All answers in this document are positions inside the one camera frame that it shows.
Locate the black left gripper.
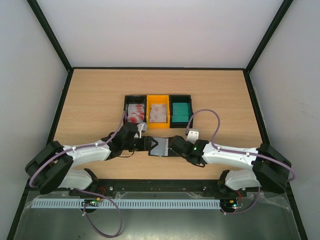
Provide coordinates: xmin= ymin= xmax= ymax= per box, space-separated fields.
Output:
xmin=123 ymin=135 xmax=158 ymax=152

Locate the black leather card holder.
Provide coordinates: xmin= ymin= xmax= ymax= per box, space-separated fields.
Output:
xmin=148 ymin=136 xmax=172 ymax=157

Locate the black bin with teal cards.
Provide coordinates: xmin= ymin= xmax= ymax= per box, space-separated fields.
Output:
xmin=169 ymin=94 xmax=194 ymax=129

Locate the yellow plastic bin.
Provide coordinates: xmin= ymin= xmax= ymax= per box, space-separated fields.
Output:
xmin=146 ymin=94 xmax=171 ymax=129

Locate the black bin with red cards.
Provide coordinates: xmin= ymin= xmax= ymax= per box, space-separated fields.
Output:
xmin=123 ymin=95 xmax=147 ymax=124

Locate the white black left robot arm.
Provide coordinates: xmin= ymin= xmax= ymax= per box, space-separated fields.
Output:
xmin=25 ymin=122 xmax=148 ymax=195

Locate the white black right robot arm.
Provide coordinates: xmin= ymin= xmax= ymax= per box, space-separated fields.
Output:
xmin=168 ymin=136 xmax=292 ymax=196

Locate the white floral card stack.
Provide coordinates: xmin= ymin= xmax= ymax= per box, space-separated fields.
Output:
xmin=149 ymin=104 xmax=167 ymax=123

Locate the red white card stack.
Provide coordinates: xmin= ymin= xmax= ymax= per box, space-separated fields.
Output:
xmin=127 ymin=103 xmax=145 ymax=124

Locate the teal card stack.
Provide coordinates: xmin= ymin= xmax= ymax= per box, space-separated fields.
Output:
xmin=172 ymin=102 xmax=189 ymax=124

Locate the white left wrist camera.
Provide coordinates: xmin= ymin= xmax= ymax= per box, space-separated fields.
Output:
xmin=137 ymin=122 xmax=148 ymax=139

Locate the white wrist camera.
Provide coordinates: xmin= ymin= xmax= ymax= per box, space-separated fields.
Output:
xmin=137 ymin=122 xmax=148 ymax=139
xmin=185 ymin=128 xmax=199 ymax=144

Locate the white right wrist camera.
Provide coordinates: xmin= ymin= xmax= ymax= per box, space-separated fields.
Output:
xmin=185 ymin=128 xmax=199 ymax=144

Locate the white slotted cable duct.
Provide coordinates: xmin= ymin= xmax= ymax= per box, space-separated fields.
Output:
xmin=30 ymin=198 xmax=221 ymax=210

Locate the black aluminium frame rail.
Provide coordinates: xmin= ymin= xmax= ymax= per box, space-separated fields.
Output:
xmin=27 ymin=177 xmax=288 ymax=199

